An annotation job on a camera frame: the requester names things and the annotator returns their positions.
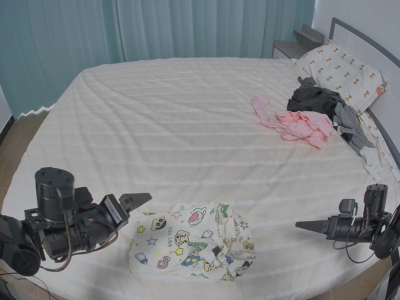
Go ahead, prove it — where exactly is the pile of clothes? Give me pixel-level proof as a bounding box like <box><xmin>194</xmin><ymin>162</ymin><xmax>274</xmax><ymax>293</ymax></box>
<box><xmin>287</xmin><ymin>76</ymin><xmax>385</xmax><ymax>180</ymax></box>

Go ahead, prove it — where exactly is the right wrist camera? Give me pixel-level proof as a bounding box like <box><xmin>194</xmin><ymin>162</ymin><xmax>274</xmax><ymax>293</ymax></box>
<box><xmin>339</xmin><ymin>199</ymin><xmax>356</xmax><ymax>214</ymax></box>

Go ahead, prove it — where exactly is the black cable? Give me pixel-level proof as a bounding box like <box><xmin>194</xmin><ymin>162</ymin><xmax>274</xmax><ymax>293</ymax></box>
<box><xmin>332</xmin><ymin>239</ymin><xmax>377</xmax><ymax>264</ymax></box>

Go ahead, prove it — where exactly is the blue-green curtain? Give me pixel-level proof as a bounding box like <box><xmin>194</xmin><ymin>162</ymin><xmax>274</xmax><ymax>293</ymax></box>
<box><xmin>0</xmin><ymin>0</ymin><xmax>125</xmax><ymax>118</ymax></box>
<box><xmin>115</xmin><ymin>0</ymin><xmax>318</xmax><ymax>63</ymax></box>

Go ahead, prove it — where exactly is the white printed pyjama top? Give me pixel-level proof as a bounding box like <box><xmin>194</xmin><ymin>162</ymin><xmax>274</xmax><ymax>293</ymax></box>
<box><xmin>128</xmin><ymin>201</ymin><xmax>256</xmax><ymax>282</ymax></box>

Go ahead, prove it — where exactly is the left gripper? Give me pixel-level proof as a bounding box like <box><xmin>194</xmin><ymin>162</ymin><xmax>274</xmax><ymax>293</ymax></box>
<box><xmin>44</xmin><ymin>193</ymin><xmax>153</xmax><ymax>261</ymax></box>

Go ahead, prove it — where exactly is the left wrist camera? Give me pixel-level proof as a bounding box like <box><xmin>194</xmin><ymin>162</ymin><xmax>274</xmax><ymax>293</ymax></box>
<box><xmin>74</xmin><ymin>186</ymin><xmax>95</xmax><ymax>206</ymax></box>

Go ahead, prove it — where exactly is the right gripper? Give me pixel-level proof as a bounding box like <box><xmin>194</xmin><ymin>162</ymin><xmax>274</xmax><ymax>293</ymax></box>
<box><xmin>295</xmin><ymin>215</ymin><xmax>369</xmax><ymax>243</ymax></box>

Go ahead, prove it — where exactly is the white printed pillow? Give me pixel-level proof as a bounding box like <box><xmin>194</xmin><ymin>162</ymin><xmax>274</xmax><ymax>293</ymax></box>
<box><xmin>295</xmin><ymin>41</ymin><xmax>388</xmax><ymax>115</ymax></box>

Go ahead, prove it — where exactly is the pink garment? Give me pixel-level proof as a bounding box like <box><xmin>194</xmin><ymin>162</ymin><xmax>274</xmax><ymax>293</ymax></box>
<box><xmin>251</xmin><ymin>92</ymin><xmax>333</xmax><ymax>149</ymax></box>

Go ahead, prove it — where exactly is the bed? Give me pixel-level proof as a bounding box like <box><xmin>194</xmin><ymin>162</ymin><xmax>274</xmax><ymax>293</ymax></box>
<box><xmin>1</xmin><ymin>17</ymin><xmax>400</xmax><ymax>293</ymax></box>

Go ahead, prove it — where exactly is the grey bedside table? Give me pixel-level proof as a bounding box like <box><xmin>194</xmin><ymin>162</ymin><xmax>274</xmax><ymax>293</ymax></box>
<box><xmin>273</xmin><ymin>24</ymin><xmax>325</xmax><ymax>59</ymax></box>

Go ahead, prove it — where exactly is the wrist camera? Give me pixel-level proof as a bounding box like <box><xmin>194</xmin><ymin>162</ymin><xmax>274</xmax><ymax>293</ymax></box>
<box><xmin>339</xmin><ymin>199</ymin><xmax>356</xmax><ymax>214</ymax></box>
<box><xmin>74</xmin><ymin>186</ymin><xmax>95</xmax><ymax>206</ymax></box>

